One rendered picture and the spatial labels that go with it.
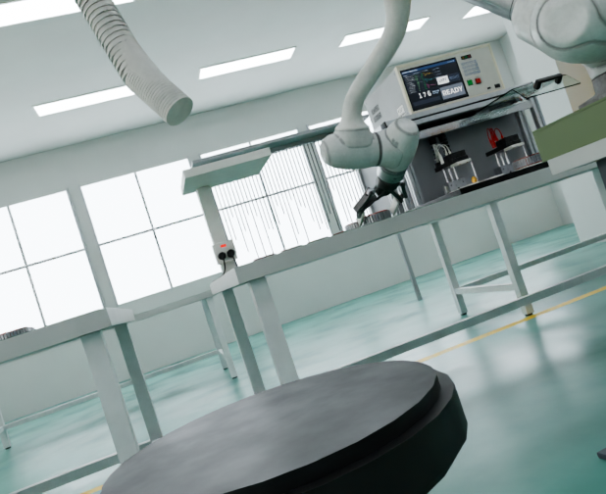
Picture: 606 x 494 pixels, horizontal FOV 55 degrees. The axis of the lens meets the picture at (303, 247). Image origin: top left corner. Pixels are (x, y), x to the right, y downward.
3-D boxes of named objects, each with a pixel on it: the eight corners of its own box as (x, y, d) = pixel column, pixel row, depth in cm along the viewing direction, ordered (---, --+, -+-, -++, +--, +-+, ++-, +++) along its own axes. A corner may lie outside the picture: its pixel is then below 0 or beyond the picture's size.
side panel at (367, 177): (405, 218, 234) (379, 142, 235) (398, 220, 233) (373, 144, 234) (380, 227, 261) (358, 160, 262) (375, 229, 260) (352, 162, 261)
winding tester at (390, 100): (506, 89, 236) (489, 42, 236) (412, 115, 225) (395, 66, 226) (459, 121, 274) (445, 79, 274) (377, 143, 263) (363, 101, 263)
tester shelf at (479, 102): (535, 91, 236) (531, 80, 236) (387, 132, 219) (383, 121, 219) (479, 125, 278) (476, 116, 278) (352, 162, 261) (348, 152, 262)
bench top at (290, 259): (791, 102, 219) (787, 90, 219) (238, 284, 164) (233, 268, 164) (598, 168, 316) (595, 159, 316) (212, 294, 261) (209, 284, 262)
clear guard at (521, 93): (580, 83, 210) (576, 68, 210) (527, 98, 204) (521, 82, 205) (527, 113, 242) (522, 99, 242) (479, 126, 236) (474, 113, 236)
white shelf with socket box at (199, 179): (303, 251, 238) (269, 146, 239) (217, 279, 229) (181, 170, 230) (286, 259, 272) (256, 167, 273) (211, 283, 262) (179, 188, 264)
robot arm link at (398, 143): (404, 148, 183) (365, 151, 180) (417, 110, 171) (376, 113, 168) (415, 172, 177) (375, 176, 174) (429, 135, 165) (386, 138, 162)
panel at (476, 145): (535, 170, 249) (512, 105, 250) (400, 213, 232) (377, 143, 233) (533, 171, 250) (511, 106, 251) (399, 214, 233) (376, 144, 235)
